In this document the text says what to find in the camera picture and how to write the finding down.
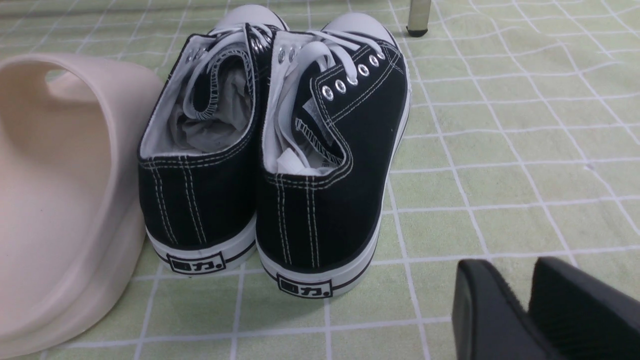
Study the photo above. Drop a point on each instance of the right cream foam slide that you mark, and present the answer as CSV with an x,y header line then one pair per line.
x,y
71,227

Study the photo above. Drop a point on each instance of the metal shoe rack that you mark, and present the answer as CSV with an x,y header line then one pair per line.
x,y
418,18

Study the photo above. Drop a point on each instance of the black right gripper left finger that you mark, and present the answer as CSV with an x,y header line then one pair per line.
x,y
489,322

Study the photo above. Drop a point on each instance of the black canvas sneaker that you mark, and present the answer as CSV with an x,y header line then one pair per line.
x,y
198,157
337,108

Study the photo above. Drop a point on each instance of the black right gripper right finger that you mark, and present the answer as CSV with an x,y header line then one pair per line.
x,y
583,317

